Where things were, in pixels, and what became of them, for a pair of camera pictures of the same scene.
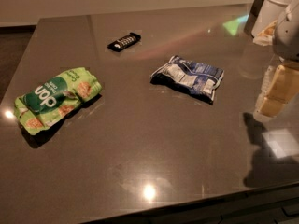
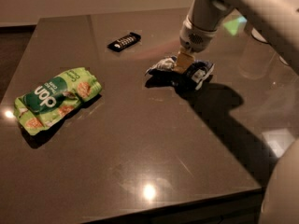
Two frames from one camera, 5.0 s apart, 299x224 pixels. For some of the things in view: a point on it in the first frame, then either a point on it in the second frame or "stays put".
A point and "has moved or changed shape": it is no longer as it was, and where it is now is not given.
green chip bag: (48, 103) stays put
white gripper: (288, 36) → (195, 36)
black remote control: (123, 42) stays put
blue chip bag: (195, 79) has moved or changed shape
